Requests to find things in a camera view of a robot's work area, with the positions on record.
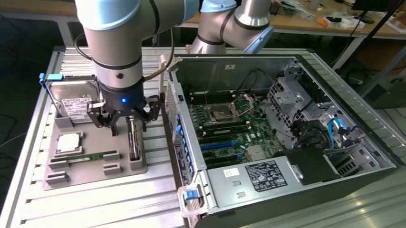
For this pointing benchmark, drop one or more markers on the blue expansion slot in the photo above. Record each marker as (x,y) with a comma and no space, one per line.
(220,145)

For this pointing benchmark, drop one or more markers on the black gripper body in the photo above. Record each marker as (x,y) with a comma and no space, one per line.
(122,99)

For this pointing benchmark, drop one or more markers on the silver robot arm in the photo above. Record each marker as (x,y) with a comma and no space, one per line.
(112,47)

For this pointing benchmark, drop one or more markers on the green RAM stick with label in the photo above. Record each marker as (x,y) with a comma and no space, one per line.
(93,156)

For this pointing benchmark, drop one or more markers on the black and silver PC case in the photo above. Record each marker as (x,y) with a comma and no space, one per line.
(349,194)

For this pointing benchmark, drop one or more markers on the dark grey floor box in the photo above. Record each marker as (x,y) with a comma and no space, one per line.
(391,95)

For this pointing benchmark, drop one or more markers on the wooden desk with white legs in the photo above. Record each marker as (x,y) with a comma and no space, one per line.
(296,23)
(31,9)

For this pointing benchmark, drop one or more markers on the hard disk drive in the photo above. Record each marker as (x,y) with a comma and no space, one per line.
(54,77)

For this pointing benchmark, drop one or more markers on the blue case latch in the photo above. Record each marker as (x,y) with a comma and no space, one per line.
(192,195)

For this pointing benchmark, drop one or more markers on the green motherboard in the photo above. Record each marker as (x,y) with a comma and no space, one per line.
(254,133)

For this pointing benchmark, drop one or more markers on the black fan shroud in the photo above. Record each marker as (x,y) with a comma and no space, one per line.
(311,166)

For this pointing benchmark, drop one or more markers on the silver CPU chip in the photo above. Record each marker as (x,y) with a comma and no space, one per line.
(69,142)

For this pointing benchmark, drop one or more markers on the black rear panel latch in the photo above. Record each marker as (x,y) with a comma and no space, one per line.
(181,98)

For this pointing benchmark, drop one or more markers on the CPU socket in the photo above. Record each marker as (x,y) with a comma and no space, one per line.
(222,115)

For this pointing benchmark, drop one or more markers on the RAM stick with black chips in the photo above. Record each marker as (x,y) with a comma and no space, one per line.
(225,130)

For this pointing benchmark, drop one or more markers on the silver hard disk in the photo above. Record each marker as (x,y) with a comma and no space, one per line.
(71,95)

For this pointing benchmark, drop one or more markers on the orange box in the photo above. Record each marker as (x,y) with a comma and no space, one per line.
(323,22)

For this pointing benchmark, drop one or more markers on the blue slot retention clip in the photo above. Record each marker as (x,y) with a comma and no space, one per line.
(185,150)
(188,160)
(182,140)
(180,129)
(192,169)

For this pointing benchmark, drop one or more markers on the green graphics card with heatsink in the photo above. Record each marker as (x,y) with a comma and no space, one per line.
(133,142)

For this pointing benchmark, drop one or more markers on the white and black device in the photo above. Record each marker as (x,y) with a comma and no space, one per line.
(348,23)

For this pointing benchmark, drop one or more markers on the grey parts rack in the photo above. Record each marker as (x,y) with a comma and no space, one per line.
(96,147)

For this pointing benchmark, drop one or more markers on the grey power supply unit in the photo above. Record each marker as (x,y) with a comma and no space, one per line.
(222,190)

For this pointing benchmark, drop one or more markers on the metal socket cover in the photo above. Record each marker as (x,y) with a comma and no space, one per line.
(246,102)

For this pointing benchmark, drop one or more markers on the silver chipset heatsink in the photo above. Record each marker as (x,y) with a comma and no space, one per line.
(258,152)

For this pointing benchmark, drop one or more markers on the black monitor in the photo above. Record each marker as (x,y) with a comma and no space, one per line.
(381,4)

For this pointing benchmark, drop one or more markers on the silver drive cage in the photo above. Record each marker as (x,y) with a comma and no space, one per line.
(285,97)

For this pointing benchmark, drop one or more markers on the thin metal locking lever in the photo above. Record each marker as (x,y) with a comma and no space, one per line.
(206,97)

